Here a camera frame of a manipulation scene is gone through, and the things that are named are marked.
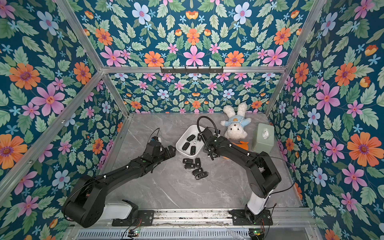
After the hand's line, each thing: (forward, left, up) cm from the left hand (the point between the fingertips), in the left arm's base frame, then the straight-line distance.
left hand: (173, 149), depth 89 cm
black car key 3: (+13, -16, -8) cm, 22 cm away
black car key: (+3, -12, -8) cm, 15 cm away
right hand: (-1, -23, -2) cm, 23 cm away
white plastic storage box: (+10, -4, -5) cm, 12 cm away
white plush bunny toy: (+12, -41, 0) cm, 43 cm away
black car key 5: (-6, -14, -8) cm, 18 cm away
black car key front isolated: (+13, -11, -8) cm, 19 cm away
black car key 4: (-4, -8, -8) cm, 12 cm away
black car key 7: (-8, -9, -8) cm, 14 cm away
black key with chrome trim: (-15, -16, -7) cm, 23 cm away
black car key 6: (-12, -14, -8) cm, 20 cm away
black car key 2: (+6, -7, -7) cm, 12 cm away
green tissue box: (+4, -58, -1) cm, 58 cm away
